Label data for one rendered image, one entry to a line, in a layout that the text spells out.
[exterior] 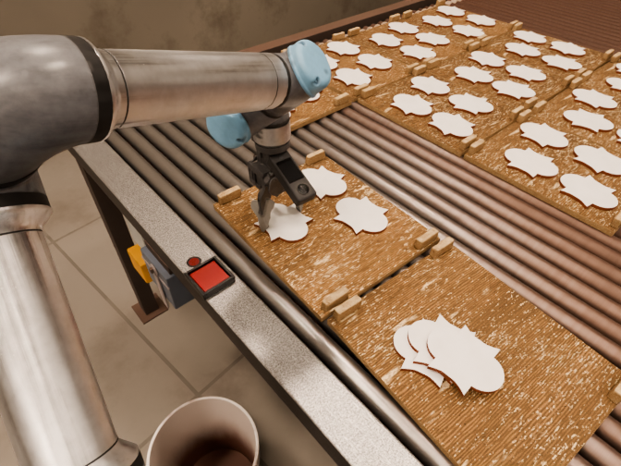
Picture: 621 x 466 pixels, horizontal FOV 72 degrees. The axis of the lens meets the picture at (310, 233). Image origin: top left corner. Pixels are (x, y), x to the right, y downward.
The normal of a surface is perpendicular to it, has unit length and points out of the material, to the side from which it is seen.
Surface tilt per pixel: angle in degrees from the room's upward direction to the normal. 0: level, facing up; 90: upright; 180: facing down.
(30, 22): 90
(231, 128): 88
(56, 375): 48
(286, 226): 0
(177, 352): 0
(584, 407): 0
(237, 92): 92
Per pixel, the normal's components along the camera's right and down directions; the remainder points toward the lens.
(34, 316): 0.69, -0.24
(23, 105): 0.54, 0.32
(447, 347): 0.02, -0.71
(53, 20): 0.74, 0.48
